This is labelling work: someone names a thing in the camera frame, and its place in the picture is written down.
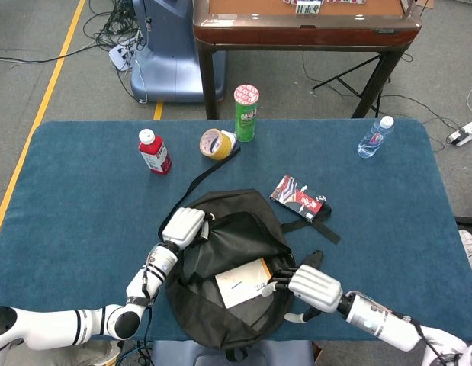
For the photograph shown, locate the row of mahjong tiles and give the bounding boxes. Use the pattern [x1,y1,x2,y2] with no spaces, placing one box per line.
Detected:
[283,0,368,15]

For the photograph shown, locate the green chip can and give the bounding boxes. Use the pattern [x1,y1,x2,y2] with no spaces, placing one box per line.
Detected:
[233,84,260,143]

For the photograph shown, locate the clear water bottle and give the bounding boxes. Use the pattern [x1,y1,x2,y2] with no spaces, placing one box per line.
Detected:
[357,115,395,159]

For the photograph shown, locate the red black snack packet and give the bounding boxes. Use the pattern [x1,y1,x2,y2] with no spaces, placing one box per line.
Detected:
[269,174,333,223]

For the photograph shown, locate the white power strip black plug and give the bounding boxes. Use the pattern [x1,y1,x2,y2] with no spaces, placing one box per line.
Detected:
[447,120,472,148]

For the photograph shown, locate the red juice bottle white cap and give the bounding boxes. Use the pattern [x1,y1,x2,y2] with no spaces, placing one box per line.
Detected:
[138,128,172,176]

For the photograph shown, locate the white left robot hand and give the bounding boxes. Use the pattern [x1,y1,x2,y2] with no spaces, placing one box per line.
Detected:
[162,207,216,251]

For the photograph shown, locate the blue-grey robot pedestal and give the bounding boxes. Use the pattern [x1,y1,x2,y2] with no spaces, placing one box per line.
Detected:
[130,0,228,104]

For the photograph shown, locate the yellow tape roll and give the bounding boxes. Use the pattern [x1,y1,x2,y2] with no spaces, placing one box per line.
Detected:
[199,128,233,162]

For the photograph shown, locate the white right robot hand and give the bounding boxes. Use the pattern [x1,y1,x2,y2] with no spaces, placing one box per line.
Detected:
[261,264,344,324]

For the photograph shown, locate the blue table cloth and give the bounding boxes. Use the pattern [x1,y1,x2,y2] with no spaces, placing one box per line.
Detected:
[0,118,472,342]

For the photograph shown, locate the white book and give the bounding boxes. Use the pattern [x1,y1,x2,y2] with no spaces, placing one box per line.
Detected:
[214,258,275,310]

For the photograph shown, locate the white sneaker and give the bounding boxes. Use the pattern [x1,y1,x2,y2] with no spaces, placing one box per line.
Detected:
[73,340,122,366]
[458,229,472,283]

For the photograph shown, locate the white power strip with plugs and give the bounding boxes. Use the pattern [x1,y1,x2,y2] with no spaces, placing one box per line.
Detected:
[108,36,143,72]

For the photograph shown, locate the black floor cable bundle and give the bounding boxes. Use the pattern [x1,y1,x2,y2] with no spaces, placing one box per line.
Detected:
[86,0,145,50]

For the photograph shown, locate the black fabric backpack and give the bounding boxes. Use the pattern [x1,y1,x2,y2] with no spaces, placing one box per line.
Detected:
[158,146,342,362]

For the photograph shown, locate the blue-grey robot torso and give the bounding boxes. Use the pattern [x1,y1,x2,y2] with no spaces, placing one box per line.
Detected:
[149,339,316,366]

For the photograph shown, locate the brown mahjong table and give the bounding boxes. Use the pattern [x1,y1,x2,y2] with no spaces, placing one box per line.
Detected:
[192,0,423,120]

